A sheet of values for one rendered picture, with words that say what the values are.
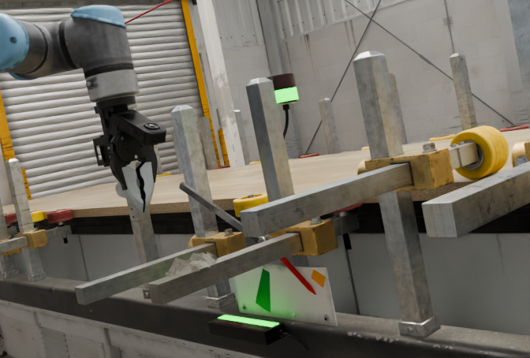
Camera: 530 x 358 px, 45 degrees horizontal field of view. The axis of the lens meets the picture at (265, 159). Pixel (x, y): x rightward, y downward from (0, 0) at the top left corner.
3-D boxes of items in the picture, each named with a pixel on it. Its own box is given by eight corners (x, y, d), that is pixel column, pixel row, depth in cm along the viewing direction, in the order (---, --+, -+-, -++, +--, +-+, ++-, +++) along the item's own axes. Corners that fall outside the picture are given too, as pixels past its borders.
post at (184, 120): (225, 335, 133) (178, 106, 131) (215, 333, 136) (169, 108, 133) (238, 329, 136) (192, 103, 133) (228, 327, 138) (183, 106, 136)
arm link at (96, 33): (77, 16, 123) (128, 5, 122) (91, 82, 124) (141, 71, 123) (57, 9, 114) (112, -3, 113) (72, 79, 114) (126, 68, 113)
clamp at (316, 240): (318, 256, 107) (312, 226, 107) (265, 254, 118) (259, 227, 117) (341, 247, 111) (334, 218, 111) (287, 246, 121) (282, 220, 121)
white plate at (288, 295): (335, 326, 107) (324, 268, 107) (238, 312, 127) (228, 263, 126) (337, 326, 108) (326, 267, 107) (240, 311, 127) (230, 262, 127)
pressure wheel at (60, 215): (60, 242, 219) (52, 209, 218) (82, 238, 218) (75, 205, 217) (49, 247, 211) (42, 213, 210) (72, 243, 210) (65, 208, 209)
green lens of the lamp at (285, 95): (281, 102, 113) (279, 89, 113) (259, 106, 118) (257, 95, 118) (305, 98, 117) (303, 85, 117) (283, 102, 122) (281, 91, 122)
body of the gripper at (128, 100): (132, 162, 126) (119, 101, 125) (156, 158, 119) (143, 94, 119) (97, 169, 120) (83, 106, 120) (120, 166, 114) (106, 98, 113)
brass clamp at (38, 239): (31, 249, 202) (28, 233, 201) (16, 248, 212) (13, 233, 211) (50, 244, 206) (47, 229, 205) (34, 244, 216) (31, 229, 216)
